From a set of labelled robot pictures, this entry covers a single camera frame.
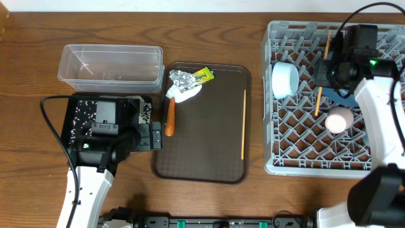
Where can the pink cup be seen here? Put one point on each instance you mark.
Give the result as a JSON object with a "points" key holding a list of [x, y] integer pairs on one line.
{"points": [[339, 119]]}

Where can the large blue bowl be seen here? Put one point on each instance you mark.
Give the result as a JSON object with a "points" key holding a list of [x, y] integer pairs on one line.
{"points": [[331, 94]]}

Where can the grey dishwasher rack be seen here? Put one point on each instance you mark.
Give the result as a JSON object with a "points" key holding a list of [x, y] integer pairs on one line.
{"points": [[296, 141]]}

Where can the orange carrot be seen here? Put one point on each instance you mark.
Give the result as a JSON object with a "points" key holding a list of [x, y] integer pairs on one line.
{"points": [[170, 118]]}

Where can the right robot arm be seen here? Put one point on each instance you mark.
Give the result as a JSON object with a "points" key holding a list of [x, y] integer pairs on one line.
{"points": [[377, 200]]}

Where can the small light blue bowl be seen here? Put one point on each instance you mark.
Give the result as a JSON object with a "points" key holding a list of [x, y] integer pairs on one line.
{"points": [[284, 80]]}

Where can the white rice grains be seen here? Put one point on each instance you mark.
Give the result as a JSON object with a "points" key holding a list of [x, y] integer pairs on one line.
{"points": [[85, 115]]}

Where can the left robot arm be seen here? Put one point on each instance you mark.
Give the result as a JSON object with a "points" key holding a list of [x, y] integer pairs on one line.
{"points": [[93, 162]]}

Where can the black waste tray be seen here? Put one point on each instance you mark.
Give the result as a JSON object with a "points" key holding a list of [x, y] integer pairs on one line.
{"points": [[128, 109]]}

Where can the clear plastic bin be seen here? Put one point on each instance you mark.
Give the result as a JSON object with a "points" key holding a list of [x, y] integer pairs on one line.
{"points": [[112, 68]]}

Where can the yellow snack wrapper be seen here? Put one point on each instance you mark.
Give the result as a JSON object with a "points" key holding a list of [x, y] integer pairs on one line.
{"points": [[203, 75]]}

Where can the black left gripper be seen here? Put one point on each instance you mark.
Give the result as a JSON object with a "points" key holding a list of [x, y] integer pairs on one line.
{"points": [[145, 144]]}

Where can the aluminium foil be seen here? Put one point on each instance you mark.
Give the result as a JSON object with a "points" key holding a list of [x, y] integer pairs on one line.
{"points": [[184, 81]]}

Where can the brown plastic tray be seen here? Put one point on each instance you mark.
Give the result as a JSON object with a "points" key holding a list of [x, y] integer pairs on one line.
{"points": [[206, 144]]}

